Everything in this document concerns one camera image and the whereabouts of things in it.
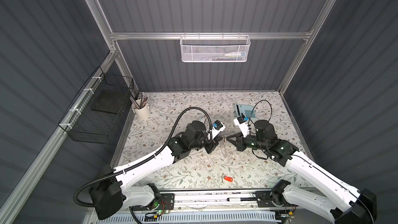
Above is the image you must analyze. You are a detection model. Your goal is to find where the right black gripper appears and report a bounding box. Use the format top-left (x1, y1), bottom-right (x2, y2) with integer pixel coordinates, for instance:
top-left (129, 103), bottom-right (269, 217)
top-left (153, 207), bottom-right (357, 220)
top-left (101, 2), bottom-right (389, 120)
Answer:
top-left (225, 130), bottom-right (266, 151)

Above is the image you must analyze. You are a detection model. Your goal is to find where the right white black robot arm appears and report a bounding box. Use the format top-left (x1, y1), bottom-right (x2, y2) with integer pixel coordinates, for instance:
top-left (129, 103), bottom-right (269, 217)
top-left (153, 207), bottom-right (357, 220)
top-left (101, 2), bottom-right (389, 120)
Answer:
top-left (227, 117), bottom-right (377, 224)

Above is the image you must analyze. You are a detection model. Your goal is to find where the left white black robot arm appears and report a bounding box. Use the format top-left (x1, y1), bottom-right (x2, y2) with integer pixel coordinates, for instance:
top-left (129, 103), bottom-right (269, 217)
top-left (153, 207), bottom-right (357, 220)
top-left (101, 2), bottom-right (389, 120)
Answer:
top-left (89, 120), bottom-right (226, 220)

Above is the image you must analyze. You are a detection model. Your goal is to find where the light blue calculator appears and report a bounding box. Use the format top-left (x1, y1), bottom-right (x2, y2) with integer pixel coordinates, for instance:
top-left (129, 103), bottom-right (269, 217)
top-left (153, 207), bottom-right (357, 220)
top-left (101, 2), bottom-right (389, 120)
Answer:
top-left (234, 103), bottom-right (257, 120)

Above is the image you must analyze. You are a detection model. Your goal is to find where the red key lower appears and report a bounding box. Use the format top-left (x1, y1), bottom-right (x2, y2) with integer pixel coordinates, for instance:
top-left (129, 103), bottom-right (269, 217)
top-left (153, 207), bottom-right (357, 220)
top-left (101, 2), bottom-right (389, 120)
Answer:
top-left (223, 175), bottom-right (233, 182)

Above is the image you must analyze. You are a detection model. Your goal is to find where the white pencil cup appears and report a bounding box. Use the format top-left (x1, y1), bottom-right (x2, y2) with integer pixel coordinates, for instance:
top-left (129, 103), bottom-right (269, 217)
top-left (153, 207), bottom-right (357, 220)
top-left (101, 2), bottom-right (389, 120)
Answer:
top-left (130, 96), bottom-right (151, 120)

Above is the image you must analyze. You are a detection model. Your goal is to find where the white tube in basket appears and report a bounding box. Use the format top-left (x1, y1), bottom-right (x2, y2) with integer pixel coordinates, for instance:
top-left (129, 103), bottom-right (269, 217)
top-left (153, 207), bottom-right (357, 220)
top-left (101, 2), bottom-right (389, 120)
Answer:
top-left (215, 51), bottom-right (247, 60)

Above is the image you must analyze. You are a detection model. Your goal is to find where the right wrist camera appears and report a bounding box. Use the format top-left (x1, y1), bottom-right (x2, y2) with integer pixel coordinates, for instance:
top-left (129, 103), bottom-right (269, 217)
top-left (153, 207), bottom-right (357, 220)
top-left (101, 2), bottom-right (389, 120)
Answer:
top-left (233, 115), bottom-right (250, 138)

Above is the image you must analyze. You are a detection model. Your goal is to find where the black corrugated cable hose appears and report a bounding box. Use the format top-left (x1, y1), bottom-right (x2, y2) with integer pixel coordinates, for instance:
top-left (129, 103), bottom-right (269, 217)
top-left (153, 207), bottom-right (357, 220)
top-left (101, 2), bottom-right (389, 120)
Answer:
top-left (73, 106), bottom-right (214, 208)

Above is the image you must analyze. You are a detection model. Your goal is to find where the aluminium front rail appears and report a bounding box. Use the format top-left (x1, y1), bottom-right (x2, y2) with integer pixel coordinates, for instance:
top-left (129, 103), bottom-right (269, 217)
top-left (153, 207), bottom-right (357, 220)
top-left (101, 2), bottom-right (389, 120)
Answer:
top-left (90, 189), bottom-right (280, 211)

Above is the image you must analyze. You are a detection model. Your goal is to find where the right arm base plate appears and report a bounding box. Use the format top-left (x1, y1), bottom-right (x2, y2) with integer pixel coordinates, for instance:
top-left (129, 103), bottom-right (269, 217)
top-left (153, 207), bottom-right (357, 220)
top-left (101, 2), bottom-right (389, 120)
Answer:
top-left (254, 190), bottom-right (278, 208)

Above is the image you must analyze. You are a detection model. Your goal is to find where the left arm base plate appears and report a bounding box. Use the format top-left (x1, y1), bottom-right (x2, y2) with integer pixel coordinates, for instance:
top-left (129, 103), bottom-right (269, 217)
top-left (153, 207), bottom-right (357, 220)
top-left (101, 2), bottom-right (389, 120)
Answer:
top-left (132, 193), bottom-right (175, 211)

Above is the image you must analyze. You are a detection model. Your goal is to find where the white perforated cable tray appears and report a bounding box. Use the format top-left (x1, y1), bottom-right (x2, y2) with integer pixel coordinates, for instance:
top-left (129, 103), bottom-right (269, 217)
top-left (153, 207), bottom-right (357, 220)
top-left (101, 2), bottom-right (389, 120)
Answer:
top-left (94, 211), bottom-right (282, 224)

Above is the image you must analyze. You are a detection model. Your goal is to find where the white wire mesh basket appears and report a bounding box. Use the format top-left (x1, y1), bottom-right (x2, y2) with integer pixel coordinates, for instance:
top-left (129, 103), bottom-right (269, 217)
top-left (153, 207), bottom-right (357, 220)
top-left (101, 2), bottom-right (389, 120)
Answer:
top-left (179, 35), bottom-right (251, 63)

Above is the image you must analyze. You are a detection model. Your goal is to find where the black wire mesh basket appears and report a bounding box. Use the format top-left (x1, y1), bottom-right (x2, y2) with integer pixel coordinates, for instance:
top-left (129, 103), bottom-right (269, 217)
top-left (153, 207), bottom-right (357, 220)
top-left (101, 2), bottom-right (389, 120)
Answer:
top-left (59, 71), bottom-right (135, 145)

